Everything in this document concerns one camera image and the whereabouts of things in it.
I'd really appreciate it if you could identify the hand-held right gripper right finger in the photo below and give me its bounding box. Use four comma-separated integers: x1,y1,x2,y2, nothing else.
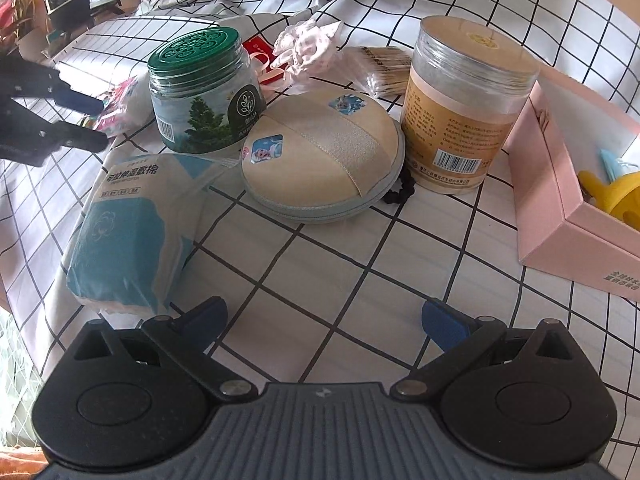
392,299,571,403

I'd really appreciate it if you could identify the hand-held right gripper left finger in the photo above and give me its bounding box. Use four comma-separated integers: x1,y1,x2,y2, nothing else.
72,296,256,403

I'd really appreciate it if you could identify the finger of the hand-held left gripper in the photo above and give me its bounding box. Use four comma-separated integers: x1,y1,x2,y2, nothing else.
0,119,109,167
0,55,104,116

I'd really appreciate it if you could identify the pink clear plastic packet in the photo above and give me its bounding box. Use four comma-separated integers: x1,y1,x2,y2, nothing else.
82,75,153,136

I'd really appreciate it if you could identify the blue white cotton pad pack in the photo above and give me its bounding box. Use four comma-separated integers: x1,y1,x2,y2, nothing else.
66,149,233,317

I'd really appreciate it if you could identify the pink cardboard box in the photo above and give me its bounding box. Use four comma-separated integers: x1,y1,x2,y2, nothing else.
502,65,640,306

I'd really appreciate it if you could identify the green potted plant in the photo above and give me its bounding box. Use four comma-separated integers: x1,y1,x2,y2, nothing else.
0,0,48,56

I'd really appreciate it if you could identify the white black checkered tablecloth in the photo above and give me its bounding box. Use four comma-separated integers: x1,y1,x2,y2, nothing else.
0,0,640,480

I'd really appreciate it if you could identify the green lid air freshener jar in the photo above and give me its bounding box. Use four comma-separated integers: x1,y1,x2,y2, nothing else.
147,26,268,153

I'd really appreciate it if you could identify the red white card packet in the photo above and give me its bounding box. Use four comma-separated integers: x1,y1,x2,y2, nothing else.
245,35,291,93

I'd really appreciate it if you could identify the round beige powder puff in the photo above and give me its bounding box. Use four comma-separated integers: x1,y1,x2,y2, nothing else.
240,85,406,223

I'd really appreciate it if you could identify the clear plastic cotton pad jar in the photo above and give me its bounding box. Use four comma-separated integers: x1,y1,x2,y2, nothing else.
400,15,542,195

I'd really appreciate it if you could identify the yellow rubber toy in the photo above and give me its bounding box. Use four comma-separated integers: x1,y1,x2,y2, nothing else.
577,170,640,233

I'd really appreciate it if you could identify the light blue plastic item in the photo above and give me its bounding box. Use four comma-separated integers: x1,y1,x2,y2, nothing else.
599,149,640,178

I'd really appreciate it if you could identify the pink white scrunchie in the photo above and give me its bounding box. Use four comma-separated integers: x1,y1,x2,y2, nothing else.
272,17,346,81

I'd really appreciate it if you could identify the brown snack packet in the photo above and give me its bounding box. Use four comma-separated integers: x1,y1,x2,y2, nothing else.
345,46,416,98

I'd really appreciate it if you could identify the black bead hair tie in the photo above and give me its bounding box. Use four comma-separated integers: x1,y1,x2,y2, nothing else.
381,169,416,208

